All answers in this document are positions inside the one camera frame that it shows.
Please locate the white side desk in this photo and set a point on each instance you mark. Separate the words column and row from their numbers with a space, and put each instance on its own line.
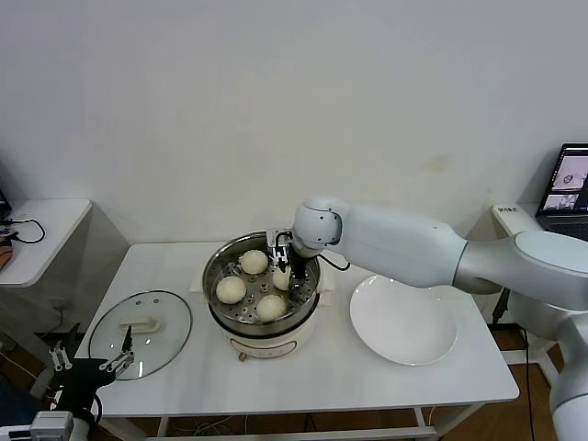
column 46, row 239
column 505, row 222

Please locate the cream electric cooker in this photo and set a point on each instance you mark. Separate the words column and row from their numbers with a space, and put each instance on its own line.
column 266, row 344

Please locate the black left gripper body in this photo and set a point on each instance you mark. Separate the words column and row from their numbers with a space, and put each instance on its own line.
column 78, row 374

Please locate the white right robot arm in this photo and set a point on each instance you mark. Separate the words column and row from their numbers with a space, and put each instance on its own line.
column 404, row 243

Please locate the stainless steel steamer basket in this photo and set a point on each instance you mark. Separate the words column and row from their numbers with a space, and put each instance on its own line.
column 303, row 308

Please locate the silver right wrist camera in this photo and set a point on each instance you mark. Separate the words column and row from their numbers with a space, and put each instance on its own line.
column 279, row 241

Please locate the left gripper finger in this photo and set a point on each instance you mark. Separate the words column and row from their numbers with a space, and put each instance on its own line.
column 121, row 360
column 60, row 359

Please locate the white round plate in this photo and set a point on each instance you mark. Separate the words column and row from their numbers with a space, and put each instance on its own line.
column 399, row 331

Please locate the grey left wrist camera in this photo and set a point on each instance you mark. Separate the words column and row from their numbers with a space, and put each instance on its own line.
column 50, row 423

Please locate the white steamed baozi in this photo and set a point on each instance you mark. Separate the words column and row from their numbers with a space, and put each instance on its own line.
column 271, row 308
column 232, row 290
column 281, row 281
column 255, row 262

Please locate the grey laptop dark screen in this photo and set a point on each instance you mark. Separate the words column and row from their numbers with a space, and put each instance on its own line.
column 569, row 184

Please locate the white table frame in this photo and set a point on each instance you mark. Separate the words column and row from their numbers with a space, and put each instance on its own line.
column 298, row 432

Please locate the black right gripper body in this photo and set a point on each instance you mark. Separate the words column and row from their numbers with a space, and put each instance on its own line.
column 297, row 262

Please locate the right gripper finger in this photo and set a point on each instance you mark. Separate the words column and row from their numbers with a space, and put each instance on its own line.
column 297, row 281
column 280, row 267

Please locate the person hand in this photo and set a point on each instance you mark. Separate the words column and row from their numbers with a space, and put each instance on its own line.
column 4, row 252

